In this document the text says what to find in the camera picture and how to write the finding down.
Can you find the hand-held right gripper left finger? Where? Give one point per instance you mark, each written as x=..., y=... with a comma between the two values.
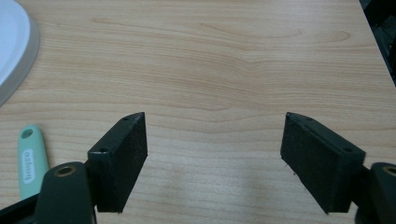
x=120, y=165

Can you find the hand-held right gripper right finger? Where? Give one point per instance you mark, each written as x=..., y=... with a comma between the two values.
x=320, y=165

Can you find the dark metal stand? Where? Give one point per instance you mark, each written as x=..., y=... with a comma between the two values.
x=381, y=28

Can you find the white plate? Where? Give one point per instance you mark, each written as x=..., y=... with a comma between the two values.
x=12, y=43

